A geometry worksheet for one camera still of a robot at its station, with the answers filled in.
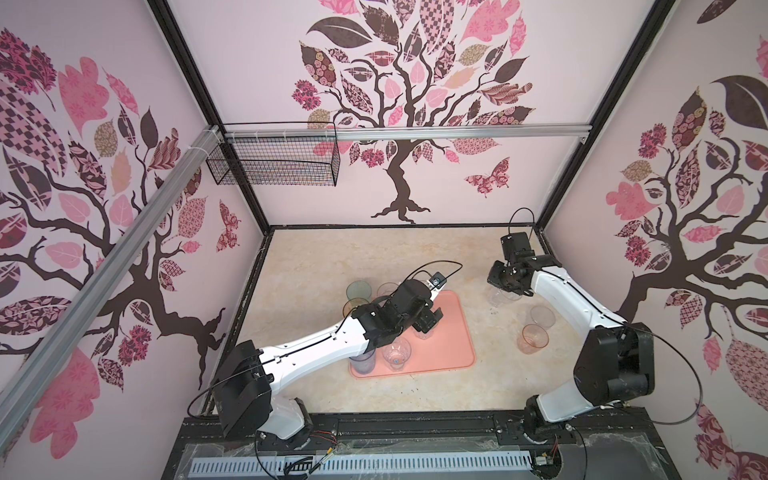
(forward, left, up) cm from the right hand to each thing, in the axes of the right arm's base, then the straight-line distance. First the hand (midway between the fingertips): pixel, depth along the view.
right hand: (497, 275), depth 89 cm
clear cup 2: (-15, +23, -10) cm, 29 cm away
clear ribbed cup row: (-6, 0, -2) cm, 7 cm away
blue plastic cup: (-25, +41, -5) cm, 48 cm away
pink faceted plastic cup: (-16, -9, -11) cm, 22 cm away
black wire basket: (+57, +79, +5) cm, 98 cm away
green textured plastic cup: (-1, +43, -5) cm, 44 cm away
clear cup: (-19, +31, -13) cm, 39 cm away
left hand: (-12, +24, +5) cm, 27 cm away
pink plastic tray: (-16, +16, -15) cm, 27 cm away
